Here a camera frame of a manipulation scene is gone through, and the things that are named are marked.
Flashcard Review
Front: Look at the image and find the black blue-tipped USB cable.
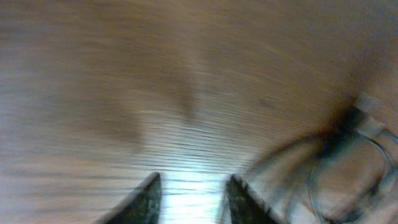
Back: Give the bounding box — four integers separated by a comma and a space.
248, 93, 398, 224

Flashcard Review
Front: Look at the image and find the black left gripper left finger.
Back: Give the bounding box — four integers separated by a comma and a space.
96, 172, 162, 224

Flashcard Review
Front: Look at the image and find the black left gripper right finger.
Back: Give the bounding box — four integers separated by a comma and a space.
226, 174, 279, 224

